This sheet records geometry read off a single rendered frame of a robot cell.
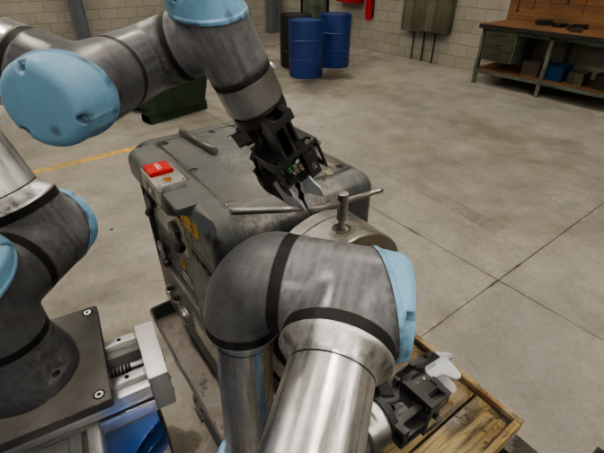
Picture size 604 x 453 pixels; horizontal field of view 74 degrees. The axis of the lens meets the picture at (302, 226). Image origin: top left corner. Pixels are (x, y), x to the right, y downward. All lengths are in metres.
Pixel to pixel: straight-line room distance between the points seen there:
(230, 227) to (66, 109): 0.53
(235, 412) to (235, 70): 0.44
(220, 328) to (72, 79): 0.29
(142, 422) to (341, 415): 0.54
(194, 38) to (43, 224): 0.38
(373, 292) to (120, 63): 0.32
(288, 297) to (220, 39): 0.27
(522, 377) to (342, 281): 2.01
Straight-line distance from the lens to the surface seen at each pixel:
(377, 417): 0.68
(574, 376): 2.49
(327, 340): 0.37
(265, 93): 0.49
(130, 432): 0.83
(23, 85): 0.39
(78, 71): 0.38
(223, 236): 0.84
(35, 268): 0.68
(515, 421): 1.03
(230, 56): 0.47
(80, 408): 0.72
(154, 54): 0.48
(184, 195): 0.96
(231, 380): 0.56
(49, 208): 0.72
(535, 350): 2.51
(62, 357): 0.74
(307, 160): 0.55
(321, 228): 0.84
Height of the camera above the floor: 1.71
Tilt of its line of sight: 34 degrees down
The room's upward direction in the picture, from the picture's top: straight up
